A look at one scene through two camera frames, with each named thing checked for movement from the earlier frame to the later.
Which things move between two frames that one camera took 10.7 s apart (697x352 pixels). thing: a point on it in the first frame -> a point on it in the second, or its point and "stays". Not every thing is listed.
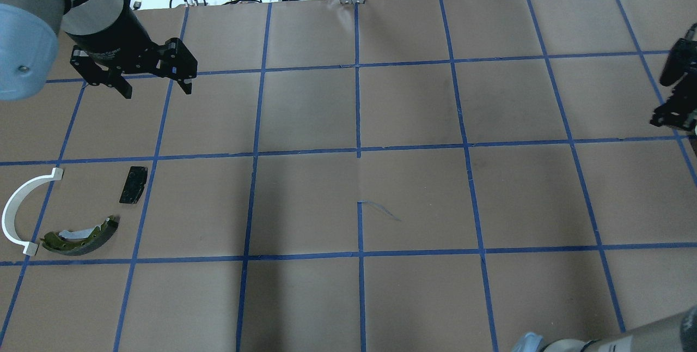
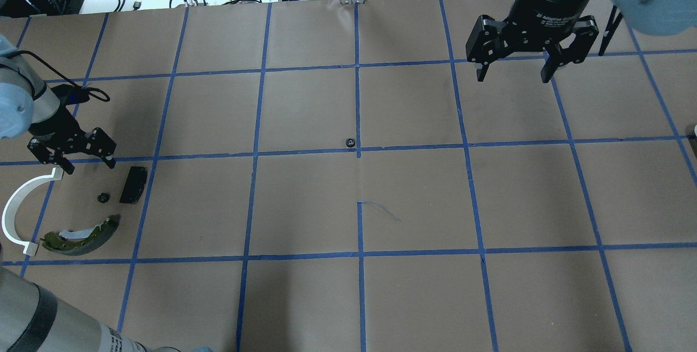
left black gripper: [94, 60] -> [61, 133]
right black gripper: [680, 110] -> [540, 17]
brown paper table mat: [454, 173] stays
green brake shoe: [77, 242] stays
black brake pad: [135, 182] stays
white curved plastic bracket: [8, 217] stays
